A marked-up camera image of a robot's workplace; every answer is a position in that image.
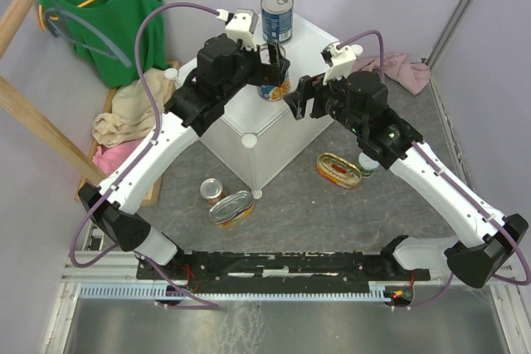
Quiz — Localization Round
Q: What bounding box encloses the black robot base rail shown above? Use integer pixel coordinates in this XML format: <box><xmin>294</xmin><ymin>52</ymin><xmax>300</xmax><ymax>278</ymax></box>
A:
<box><xmin>162</xmin><ymin>251</ymin><xmax>431</xmax><ymax>294</ymax></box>

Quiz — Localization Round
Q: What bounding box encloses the blue white label can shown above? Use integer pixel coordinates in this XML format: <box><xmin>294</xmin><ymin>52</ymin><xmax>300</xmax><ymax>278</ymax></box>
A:
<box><xmin>257</xmin><ymin>43</ymin><xmax>291</xmax><ymax>102</ymax></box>

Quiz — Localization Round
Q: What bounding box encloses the white slotted cable duct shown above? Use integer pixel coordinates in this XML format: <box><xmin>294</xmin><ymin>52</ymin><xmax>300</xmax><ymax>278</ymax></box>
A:
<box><xmin>78</xmin><ymin>283</ymin><xmax>391</xmax><ymax>303</ymax></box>

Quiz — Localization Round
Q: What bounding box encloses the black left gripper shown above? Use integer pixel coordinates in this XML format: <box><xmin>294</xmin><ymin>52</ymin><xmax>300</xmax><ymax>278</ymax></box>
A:
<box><xmin>219</xmin><ymin>37</ymin><xmax>291</xmax><ymax>104</ymax></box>

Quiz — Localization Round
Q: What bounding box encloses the white lid green jar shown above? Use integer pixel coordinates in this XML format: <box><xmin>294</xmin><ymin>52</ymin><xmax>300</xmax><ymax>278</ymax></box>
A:
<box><xmin>358</xmin><ymin>153</ymin><xmax>380</xmax><ymax>178</ymax></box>

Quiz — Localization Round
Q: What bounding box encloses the grey blue hanger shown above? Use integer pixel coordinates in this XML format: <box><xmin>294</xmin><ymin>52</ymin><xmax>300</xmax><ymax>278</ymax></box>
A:
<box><xmin>25</xmin><ymin>0</ymin><xmax>133</xmax><ymax>68</ymax></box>

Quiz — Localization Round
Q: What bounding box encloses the green tank top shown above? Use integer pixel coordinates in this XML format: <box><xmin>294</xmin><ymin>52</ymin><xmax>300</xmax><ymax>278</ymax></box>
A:
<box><xmin>51</xmin><ymin>0</ymin><xmax>163</xmax><ymax>88</ymax></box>

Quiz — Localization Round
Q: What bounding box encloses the wooden diagonal beam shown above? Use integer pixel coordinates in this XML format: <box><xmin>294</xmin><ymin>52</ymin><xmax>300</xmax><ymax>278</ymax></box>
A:
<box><xmin>1</xmin><ymin>77</ymin><xmax>105</xmax><ymax>185</ymax></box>

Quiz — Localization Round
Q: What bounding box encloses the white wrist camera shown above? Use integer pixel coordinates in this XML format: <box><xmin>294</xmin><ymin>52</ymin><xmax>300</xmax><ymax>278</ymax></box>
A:
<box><xmin>321</xmin><ymin>41</ymin><xmax>363</xmax><ymax>85</ymax></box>
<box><xmin>217</xmin><ymin>9</ymin><xmax>258</xmax><ymax>51</ymax></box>

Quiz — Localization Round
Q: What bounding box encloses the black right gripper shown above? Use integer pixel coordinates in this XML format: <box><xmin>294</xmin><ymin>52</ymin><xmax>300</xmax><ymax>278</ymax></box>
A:
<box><xmin>283</xmin><ymin>65</ymin><xmax>366</xmax><ymax>137</ymax></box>

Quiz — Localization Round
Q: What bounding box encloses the silver oval fish tin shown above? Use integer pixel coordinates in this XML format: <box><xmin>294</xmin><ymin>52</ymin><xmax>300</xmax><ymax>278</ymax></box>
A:
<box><xmin>208</xmin><ymin>191</ymin><xmax>255</xmax><ymax>228</ymax></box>

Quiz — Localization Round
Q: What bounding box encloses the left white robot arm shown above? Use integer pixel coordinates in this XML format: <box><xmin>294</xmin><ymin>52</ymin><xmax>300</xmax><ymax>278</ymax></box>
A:
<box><xmin>79</xmin><ymin>34</ymin><xmax>290</xmax><ymax>279</ymax></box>

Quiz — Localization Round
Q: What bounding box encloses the tall blue label can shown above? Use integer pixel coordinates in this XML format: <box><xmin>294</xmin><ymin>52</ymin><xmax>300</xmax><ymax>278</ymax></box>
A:
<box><xmin>261</xmin><ymin>0</ymin><xmax>294</xmax><ymax>45</ymax></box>

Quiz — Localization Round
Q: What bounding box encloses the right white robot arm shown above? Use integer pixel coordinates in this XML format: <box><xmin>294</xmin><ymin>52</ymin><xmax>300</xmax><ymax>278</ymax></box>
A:
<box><xmin>285</xmin><ymin>71</ymin><xmax>530</xmax><ymax>289</ymax></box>

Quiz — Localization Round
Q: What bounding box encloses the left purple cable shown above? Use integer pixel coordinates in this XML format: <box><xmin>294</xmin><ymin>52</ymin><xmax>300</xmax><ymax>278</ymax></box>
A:
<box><xmin>68</xmin><ymin>2</ymin><xmax>221</xmax><ymax>310</ymax></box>

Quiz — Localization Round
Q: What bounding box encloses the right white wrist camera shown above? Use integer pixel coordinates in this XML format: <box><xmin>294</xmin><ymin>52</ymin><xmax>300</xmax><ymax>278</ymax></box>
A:
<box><xmin>321</xmin><ymin>41</ymin><xmax>363</xmax><ymax>85</ymax></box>

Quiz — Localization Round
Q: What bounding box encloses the beige crumpled cloth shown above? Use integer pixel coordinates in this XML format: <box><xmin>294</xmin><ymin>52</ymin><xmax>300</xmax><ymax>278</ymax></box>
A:
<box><xmin>92</xmin><ymin>68</ymin><xmax>173</xmax><ymax>148</ymax></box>

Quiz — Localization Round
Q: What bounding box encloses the pink crumpled cloth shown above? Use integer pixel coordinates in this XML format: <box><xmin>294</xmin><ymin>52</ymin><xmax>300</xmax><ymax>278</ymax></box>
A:
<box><xmin>92</xmin><ymin>139</ymin><xmax>142</xmax><ymax>176</ymax></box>

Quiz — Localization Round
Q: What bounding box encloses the mauve crumpled cloth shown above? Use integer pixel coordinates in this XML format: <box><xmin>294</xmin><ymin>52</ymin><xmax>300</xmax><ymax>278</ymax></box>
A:
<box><xmin>352</xmin><ymin>53</ymin><xmax>431</xmax><ymax>95</ymax></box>

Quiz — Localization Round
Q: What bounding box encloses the wooden tray frame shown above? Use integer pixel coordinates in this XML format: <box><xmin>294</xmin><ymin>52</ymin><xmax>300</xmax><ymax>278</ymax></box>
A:
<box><xmin>75</xmin><ymin>60</ymin><xmax>182</xmax><ymax>207</ymax></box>

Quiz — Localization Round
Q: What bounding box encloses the white cube cabinet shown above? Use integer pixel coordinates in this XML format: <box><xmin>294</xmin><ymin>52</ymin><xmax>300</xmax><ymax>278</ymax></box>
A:
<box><xmin>163</xmin><ymin>12</ymin><xmax>363</xmax><ymax>200</ymax></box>

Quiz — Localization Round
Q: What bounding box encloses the red oval sardine tin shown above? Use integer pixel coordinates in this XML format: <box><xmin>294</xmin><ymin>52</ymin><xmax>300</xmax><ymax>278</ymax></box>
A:
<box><xmin>316</xmin><ymin>153</ymin><xmax>363</xmax><ymax>190</ymax></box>

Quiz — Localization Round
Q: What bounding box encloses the small pink label can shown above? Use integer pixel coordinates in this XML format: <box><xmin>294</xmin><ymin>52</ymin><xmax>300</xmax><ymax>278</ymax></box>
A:
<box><xmin>200</xmin><ymin>178</ymin><xmax>227</xmax><ymax>206</ymax></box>

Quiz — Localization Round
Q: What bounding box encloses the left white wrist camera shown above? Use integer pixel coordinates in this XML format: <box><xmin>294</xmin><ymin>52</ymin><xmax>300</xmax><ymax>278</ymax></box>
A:
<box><xmin>217</xmin><ymin>9</ymin><xmax>258</xmax><ymax>51</ymax></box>

